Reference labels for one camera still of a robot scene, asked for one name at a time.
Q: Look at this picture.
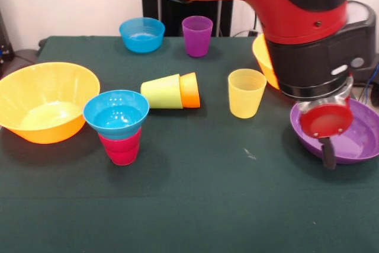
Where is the dark green tablecloth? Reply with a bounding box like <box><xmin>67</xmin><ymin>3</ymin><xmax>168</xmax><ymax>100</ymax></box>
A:
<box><xmin>0</xmin><ymin>36</ymin><xmax>379</xmax><ymax>253</ymax></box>

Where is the black equipment rack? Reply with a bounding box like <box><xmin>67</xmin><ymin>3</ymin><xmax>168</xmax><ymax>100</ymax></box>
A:
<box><xmin>0</xmin><ymin>8</ymin><xmax>16</xmax><ymax>72</ymax></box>

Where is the blue cable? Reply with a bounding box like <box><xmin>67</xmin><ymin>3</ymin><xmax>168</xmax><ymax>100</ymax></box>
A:
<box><xmin>359</xmin><ymin>62</ymin><xmax>379</xmax><ymax>103</ymax></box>

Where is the translucent blue bowl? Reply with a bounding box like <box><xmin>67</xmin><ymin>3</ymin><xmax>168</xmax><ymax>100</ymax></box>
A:
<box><xmin>118</xmin><ymin>17</ymin><xmax>166</xmax><ymax>54</ymax></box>

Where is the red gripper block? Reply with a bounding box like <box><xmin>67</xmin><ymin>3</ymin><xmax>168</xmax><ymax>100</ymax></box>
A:
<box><xmin>298</xmin><ymin>103</ymin><xmax>355</xmax><ymax>171</ymax></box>

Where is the large orange bowl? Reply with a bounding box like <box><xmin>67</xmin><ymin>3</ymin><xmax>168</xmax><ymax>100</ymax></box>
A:
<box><xmin>252</xmin><ymin>33</ymin><xmax>281</xmax><ymax>91</ymax></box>
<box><xmin>0</xmin><ymin>62</ymin><xmax>101</xmax><ymax>145</ymax></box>

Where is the black clamp mount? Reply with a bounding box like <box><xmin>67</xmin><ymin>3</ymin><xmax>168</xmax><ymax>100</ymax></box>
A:
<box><xmin>352</xmin><ymin>63</ymin><xmax>379</xmax><ymax>88</ymax></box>

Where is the yellow cup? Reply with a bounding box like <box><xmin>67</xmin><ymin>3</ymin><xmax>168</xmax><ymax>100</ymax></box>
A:
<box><xmin>227</xmin><ymin>68</ymin><xmax>268</xmax><ymax>119</ymax></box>

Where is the black wall cable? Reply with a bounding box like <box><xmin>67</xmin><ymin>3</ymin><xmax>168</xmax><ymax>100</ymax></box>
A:
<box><xmin>253</xmin><ymin>8</ymin><xmax>261</xmax><ymax>36</ymax></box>

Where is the orange cup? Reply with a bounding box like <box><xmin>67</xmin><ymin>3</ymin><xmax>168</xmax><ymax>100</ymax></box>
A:
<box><xmin>179</xmin><ymin>72</ymin><xmax>201</xmax><ymax>110</ymax></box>

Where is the green cup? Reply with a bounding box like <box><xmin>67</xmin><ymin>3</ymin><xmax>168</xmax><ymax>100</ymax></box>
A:
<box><xmin>140</xmin><ymin>74</ymin><xmax>184</xmax><ymax>110</ymax></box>

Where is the light blue opaque bowl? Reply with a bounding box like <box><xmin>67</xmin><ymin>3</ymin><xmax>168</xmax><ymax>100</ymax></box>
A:
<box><xmin>82</xmin><ymin>89</ymin><xmax>150</xmax><ymax>142</ymax></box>

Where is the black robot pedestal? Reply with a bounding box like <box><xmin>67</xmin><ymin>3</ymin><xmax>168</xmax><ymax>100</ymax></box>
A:
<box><xmin>136</xmin><ymin>0</ymin><xmax>240</xmax><ymax>37</ymax></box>

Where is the red cup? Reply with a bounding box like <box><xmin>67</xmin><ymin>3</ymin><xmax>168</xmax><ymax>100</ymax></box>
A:
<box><xmin>98</xmin><ymin>126</ymin><xmax>143</xmax><ymax>166</ymax></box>

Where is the purple bowl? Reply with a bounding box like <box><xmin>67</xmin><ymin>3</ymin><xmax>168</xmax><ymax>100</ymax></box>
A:
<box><xmin>289</xmin><ymin>97</ymin><xmax>379</xmax><ymax>165</ymax></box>

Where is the purple cup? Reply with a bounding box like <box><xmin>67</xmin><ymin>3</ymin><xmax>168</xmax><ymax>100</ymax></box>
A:
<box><xmin>181</xmin><ymin>15</ymin><xmax>214</xmax><ymax>58</ymax></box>

